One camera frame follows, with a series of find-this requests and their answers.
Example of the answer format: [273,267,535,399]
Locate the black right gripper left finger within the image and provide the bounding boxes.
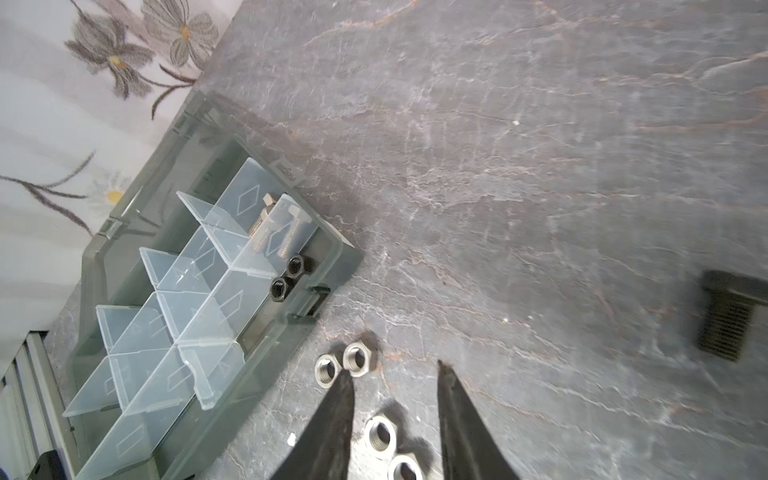
[272,370,355,480]

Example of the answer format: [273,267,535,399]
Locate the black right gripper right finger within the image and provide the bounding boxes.
[437,361,519,480]

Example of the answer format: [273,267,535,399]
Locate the silver hex nut cluster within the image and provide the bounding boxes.
[313,336,429,479]

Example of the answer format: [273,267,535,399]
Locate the small black hex nut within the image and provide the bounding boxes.
[269,276,295,302]

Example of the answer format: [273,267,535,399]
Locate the tiny black hex nut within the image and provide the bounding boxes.
[286,254,313,279]

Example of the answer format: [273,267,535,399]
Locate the green compartment organizer box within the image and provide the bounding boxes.
[64,92,362,479]

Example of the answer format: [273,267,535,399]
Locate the silver hex bolt in box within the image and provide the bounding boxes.
[248,193,276,238]

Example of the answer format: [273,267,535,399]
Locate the black hex bolt near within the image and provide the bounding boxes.
[697,270,767,362]

